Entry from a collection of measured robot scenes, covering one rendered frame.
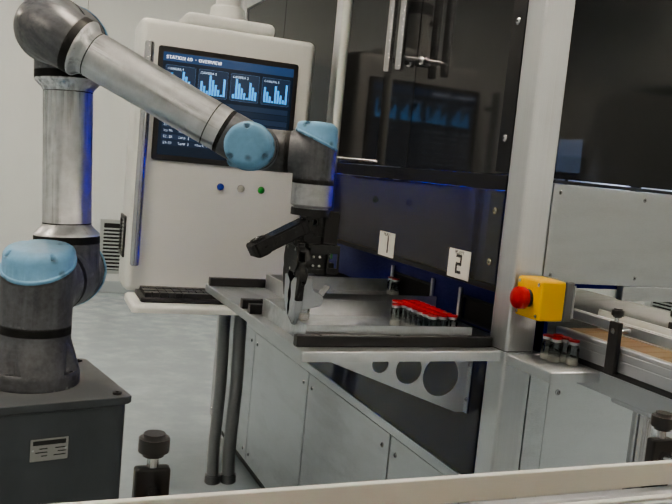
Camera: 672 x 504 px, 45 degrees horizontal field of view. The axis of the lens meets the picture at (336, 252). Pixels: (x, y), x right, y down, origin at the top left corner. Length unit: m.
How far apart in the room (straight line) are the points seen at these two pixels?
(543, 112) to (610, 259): 0.33
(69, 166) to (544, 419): 1.00
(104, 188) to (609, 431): 5.57
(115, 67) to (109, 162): 5.51
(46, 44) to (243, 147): 0.35
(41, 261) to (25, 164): 5.45
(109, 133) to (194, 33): 4.56
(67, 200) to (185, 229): 0.85
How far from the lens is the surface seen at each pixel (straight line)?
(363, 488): 0.59
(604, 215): 1.63
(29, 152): 6.79
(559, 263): 1.58
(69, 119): 1.49
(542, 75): 1.53
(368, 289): 2.11
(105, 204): 6.85
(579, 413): 1.69
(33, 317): 1.37
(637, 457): 1.51
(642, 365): 1.43
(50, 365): 1.38
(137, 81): 1.33
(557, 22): 1.56
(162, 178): 2.28
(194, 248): 2.32
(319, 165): 1.41
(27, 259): 1.36
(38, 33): 1.38
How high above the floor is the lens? 1.19
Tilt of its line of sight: 6 degrees down
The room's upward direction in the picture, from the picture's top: 5 degrees clockwise
